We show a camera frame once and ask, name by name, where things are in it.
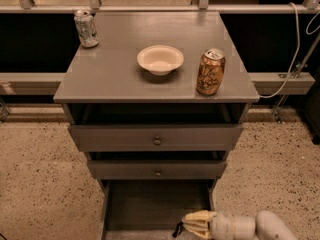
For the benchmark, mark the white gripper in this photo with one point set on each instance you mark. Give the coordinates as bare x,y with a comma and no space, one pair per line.
222,226

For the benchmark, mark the black rxbar chocolate bar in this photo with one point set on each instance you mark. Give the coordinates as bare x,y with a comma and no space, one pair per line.
178,229

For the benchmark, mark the orange soda can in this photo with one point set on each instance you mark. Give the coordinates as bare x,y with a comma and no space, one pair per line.
211,71

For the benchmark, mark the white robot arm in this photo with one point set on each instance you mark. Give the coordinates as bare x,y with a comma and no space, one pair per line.
268,227

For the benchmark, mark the grey bottom drawer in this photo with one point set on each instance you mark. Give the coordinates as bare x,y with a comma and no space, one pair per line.
151,209

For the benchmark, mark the grey drawer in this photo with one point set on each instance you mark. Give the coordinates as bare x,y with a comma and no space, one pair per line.
151,209
145,170
130,138

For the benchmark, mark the round top drawer knob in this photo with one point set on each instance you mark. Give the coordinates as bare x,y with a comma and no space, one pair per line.
157,141

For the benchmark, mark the grey middle drawer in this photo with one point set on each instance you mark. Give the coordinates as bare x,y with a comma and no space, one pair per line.
145,170

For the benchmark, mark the grey drawer cabinet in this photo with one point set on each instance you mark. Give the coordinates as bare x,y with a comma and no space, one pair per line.
106,85

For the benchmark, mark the grey top drawer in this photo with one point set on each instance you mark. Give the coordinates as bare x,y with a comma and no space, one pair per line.
130,138

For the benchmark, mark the white paper bowl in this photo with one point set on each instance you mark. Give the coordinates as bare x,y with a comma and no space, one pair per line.
160,60

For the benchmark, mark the white green soda can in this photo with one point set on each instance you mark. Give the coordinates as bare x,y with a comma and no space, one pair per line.
86,29

